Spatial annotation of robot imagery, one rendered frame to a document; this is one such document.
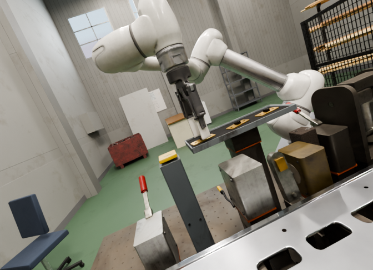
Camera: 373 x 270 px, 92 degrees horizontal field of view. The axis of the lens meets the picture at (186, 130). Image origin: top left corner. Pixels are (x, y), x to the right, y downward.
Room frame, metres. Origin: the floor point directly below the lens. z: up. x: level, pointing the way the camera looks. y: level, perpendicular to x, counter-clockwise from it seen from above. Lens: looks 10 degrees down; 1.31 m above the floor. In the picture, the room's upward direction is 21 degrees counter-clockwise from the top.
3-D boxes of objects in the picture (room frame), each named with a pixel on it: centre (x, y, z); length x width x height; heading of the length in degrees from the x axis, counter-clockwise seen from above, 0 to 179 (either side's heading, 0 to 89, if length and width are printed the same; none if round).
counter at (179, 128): (6.19, 0.20, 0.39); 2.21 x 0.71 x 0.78; 6
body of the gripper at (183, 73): (0.58, -0.04, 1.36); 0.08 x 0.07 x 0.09; 16
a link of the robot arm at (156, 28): (0.59, -0.03, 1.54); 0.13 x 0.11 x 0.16; 77
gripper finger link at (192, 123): (0.62, -0.03, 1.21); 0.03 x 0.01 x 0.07; 106
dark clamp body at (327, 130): (0.51, -0.38, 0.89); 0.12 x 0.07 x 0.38; 7
